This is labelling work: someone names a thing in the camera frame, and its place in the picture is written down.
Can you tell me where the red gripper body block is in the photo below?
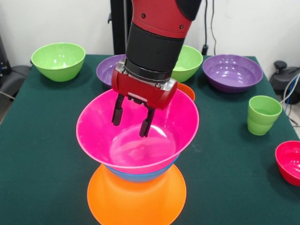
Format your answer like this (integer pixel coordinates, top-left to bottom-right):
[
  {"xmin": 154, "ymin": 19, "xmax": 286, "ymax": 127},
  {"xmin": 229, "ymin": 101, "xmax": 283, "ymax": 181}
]
[{"xmin": 111, "ymin": 58, "xmax": 178, "ymax": 111}]

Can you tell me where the purple plastic bowl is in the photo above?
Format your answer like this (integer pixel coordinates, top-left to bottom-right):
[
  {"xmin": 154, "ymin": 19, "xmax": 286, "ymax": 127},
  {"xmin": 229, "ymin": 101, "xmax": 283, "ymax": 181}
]
[
  {"xmin": 202, "ymin": 54, "xmax": 264, "ymax": 94},
  {"xmin": 96, "ymin": 54, "xmax": 127, "ymax": 89}
]

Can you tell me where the black pedestal column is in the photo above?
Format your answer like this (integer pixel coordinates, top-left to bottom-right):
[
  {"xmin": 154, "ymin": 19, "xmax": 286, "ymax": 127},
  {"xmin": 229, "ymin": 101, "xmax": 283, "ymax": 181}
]
[{"xmin": 108, "ymin": 0, "xmax": 134, "ymax": 56}]

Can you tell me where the large orange plastic bowl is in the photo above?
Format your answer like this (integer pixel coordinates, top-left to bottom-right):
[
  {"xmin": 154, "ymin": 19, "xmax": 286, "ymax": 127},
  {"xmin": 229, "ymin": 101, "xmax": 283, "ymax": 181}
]
[{"xmin": 87, "ymin": 163, "xmax": 188, "ymax": 225}]

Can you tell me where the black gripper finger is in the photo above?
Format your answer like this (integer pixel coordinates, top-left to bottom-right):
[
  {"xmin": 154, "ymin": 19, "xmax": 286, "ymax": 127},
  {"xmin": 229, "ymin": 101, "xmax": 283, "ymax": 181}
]
[
  {"xmin": 111, "ymin": 93, "xmax": 126, "ymax": 127},
  {"xmin": 139, "ymin": 106, "xmax": 157, "ymax": 138}
]

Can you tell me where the blue plastic bowl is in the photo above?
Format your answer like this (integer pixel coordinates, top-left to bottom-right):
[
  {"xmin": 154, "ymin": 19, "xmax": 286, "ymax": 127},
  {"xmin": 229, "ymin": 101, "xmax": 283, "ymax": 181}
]
[{"xmin": 103, "ymin": 153, "xmax": 181, "ymax": 183}]

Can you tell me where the small red-pink plastic bowl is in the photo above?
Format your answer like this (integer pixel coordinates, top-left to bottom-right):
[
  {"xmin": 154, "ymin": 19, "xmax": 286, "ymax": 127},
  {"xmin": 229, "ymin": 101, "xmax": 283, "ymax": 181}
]
[{"xmin": 275, "ymin": 140, "xmax": 300, "ymax": 187}]

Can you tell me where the large pink plastic bowl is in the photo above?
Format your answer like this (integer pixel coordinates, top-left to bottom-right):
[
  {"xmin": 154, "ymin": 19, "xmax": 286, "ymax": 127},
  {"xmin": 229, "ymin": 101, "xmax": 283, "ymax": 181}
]
[{"xmin": 75, "ymin": 88, "xmax": 200, "ymax": 175}]

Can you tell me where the small orange-red plastic bowl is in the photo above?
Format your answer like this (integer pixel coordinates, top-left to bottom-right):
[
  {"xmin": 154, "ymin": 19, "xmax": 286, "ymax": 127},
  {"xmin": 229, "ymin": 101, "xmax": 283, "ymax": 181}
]
[{"xmin": 177, "ymin": 82, "xmax": 196, "ymax": 101}]

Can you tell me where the green plastic bowl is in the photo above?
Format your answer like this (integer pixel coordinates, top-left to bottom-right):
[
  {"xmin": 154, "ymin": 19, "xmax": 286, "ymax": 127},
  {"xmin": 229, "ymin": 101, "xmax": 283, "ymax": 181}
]
[
  {"xmin": 172, "ymin": 45, "xmax": 203, "ymax": 83},
  {"xmin": 30, "ymin": 42, "xmax": 86, "ymax": 83}
]

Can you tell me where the black hanging cable with plug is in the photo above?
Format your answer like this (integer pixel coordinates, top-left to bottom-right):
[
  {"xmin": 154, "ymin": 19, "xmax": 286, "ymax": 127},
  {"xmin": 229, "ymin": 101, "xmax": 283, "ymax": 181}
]
[{"xmin": 201, "ymin": 0, "xmax": 218, "ymax": 56}]

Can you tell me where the green plastic cup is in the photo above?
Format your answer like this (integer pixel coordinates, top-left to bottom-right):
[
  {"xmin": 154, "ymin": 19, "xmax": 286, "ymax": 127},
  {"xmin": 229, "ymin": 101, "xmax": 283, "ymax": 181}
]
[{"xmin": 247, "ymin": 95, "xmax": 283, "ymax": 136}]

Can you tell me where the dark green tablecloth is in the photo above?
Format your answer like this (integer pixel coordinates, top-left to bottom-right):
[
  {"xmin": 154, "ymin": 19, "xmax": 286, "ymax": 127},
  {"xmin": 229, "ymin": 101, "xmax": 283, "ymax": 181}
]
[{"xmin": 0, "ymin": 55, "xmax": 300, "ymax": 225}]

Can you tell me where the floor cable bundle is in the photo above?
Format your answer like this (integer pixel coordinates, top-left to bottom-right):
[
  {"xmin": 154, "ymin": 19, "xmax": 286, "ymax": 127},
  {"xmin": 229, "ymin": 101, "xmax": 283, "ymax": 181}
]
[{"xmin": 280, "ymin": 75, "xmax": 300, "ymax": 127}]

